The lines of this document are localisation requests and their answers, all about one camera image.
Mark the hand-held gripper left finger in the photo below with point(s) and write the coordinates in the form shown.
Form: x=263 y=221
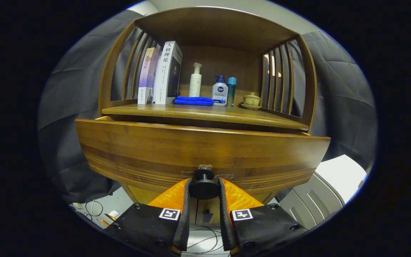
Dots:
x=186 y=221

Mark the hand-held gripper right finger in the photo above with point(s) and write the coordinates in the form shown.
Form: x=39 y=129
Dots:
x=225 y=221

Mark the black drawer knob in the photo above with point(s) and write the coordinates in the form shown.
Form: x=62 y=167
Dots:
x=204 y=189

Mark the brown wooden countertop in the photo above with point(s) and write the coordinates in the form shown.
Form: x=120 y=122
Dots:
x=209 y=114

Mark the brown wooden cabinet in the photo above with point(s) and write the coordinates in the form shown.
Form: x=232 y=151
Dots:
x=212 y=28

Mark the beige saucer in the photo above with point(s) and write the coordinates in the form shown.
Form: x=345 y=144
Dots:
x=250 y=107

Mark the folded blue cloth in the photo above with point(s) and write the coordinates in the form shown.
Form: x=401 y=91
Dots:
x=193 y=101

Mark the beige lidded tea cup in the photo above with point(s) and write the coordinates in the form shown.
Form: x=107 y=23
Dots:
x=252 y=100

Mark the white blue-capped lotion bottle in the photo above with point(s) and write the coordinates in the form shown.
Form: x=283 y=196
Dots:
x=219 y=92

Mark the slim teal bottle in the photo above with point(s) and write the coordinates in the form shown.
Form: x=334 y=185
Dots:
x=231 y=92

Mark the white pump bottle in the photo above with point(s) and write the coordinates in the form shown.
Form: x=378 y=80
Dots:
x=195 y=85

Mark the thick white book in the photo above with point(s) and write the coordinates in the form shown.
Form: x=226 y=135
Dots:
x=164 y=78

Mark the purple book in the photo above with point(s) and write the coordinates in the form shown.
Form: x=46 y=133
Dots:
x=147 y=78

